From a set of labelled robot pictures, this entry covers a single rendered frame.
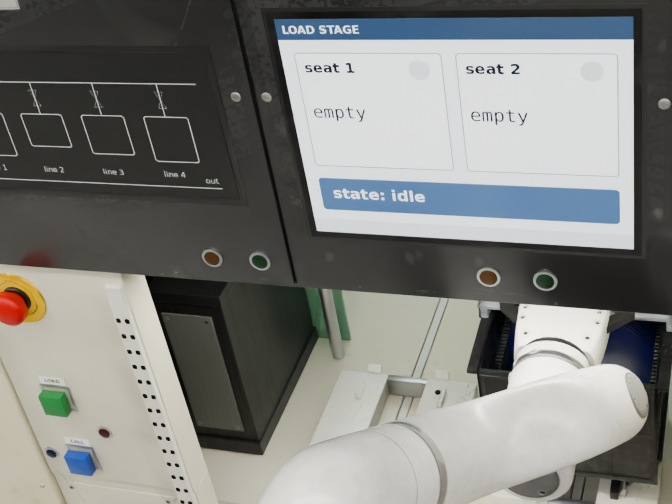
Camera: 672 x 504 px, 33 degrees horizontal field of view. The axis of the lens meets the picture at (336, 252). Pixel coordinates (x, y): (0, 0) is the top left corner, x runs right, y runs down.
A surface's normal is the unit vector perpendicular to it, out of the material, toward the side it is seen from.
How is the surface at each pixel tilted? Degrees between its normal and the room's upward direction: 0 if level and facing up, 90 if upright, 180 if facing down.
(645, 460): 94
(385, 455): 43
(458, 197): 90
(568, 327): 4
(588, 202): 90
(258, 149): 90
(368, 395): 0
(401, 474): 60
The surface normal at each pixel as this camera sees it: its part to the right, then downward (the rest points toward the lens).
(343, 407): -0.15, -0.80
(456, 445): 0.66, -0.55
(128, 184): -0.30, 0.60
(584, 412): 0.31, -0.30
